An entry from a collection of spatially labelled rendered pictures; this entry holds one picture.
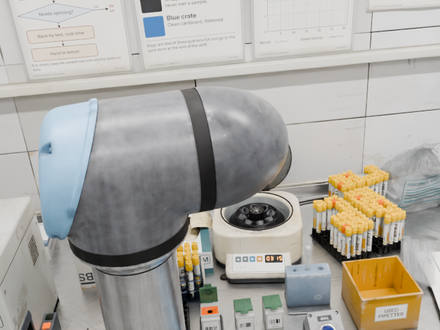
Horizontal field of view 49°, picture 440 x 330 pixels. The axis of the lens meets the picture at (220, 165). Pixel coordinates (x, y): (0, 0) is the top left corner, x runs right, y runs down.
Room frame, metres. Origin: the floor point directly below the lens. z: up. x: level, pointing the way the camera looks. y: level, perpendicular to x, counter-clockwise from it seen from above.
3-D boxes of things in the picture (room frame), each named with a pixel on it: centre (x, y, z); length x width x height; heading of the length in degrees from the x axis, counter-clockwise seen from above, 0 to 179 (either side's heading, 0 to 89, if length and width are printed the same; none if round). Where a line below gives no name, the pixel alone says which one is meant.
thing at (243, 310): (0.82, -0.03, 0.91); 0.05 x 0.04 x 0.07; 4
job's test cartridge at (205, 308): (0.80, 0.05, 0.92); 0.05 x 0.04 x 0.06; 2
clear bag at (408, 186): (1.33, -0.59, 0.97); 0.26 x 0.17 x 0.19; 108
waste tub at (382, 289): (0.84, -0.34, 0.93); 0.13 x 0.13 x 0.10; 3
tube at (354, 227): (1.02, -0.33, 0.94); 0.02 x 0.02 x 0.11
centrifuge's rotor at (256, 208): (1.13, -0.09, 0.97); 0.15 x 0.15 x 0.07
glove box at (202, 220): (1.14, 0.09, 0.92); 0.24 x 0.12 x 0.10; 4
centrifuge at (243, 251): (1.11, -0.09, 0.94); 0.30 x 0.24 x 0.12; 175
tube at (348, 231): (1.02, -0.31, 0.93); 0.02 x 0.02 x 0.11
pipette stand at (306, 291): (0.88, -0.18, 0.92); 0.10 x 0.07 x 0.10; 89
